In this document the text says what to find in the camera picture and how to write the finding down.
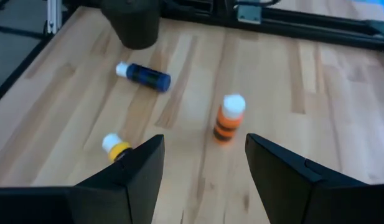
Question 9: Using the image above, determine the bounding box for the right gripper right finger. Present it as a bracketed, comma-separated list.
[245, 133, 370, 224]

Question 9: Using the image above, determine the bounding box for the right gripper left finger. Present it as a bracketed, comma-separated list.
[67, 134, 166, 224]

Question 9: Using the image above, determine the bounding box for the yellow paint bottle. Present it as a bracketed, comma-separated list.
[101, 133, 133, 163]

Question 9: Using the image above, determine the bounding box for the orange paint bottle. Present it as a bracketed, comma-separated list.
[213, 94, 246, 144]

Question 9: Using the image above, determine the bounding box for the blue paint bottle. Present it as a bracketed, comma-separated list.
[115, 61, 172, 93]

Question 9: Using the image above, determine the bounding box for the green plant in black pot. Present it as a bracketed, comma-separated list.
[100, 0, 162, 50]

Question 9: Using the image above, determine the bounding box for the black aluminium table frame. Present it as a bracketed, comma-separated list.
[0, 0, 384, 106]

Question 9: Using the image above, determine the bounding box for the grey metal mounting bracket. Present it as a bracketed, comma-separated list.
[236, 4, 263, 25]

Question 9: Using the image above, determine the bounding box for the silver aluminium post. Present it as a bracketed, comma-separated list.
[47, 0, 62, 34]

